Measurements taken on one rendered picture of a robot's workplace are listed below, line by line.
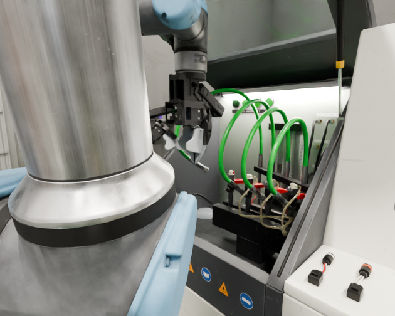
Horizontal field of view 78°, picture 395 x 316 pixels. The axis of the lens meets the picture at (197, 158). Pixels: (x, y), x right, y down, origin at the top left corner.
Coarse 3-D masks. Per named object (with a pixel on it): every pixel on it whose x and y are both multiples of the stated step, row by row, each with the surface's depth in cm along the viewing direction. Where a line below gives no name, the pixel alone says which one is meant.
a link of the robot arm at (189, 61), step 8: (176, 56) 54; (184, 56) 52; (192, 56) 52; (200, 56) 53; (176, 64) 54; (184, 64) 53; (192, 64) 52; (200, 64) 53; (176, 72) 56; (200, 72) 54
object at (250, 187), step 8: (264, 112) 73; (280, 112) 79; (256, 128) 70; (248, 136) 69; (288, 136) 84; (248, 144) 68; (288, 144) 85; (288, 152) 86; (288, 160) 86; (288, 168) 87; (288, 176) 87; (248, 184) 70; (256, 192) 74; (264, 200) 78
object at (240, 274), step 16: (192, 256) 72; (208, 256) 67; (224, 256) 65; (224, 272) 63; (240, 272) 59; (256, 272) 58; (192, 288) 74; (208, 288) 69; (240, 288) 60; (256, 288) 56; (224, 304) 65; (240, 304) 61; (256, 304) 57
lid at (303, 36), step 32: (224, 0) 77; (256, 0) 73; (288, 0) 69; (320, 0) 66; (352, 0) 61; (224, 32) 91; (256, 32) 85; (288, 32) 80; (320, 32) 75; (352, 32) 69; (224, 64) 107; (256, 64) 98; (288, 64) 91; (320, 64) 85; (352, 64) 80
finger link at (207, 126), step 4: (208, 116) 56; (204, 120) 56; (208, 120) 56; (204, 124) 57; (208, 124) 56; (204, 128) 57; (208, 128) 56; (204, 132) 57; (208, 132) 57; (204, 136) 57; (208, 136) 57; (204, 140) 58; (208, 140) 58; (204, 144) 58
